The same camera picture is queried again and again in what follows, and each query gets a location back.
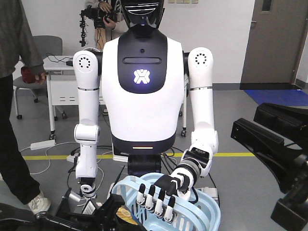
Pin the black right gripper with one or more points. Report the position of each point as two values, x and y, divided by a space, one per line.
288 166

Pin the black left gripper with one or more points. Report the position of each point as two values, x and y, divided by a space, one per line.
103 219

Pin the black Franzzi biscuit box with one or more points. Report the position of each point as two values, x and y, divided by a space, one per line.
125 215

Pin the light blue shopping basket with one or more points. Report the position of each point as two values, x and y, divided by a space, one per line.
204 215

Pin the white power strip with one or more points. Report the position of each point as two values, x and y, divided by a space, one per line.
42 144

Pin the grey door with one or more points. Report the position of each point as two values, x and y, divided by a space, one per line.
275 44

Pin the white humanoid robot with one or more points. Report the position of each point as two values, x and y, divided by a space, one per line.
141 79

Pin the white folding table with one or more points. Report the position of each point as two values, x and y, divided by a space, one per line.
75 84

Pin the red bag on chair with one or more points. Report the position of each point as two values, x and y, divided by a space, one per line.
27 76

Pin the grey office chair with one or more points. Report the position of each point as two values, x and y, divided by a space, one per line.
45 44

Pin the person holding camera rig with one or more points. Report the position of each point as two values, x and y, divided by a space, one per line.
113 29

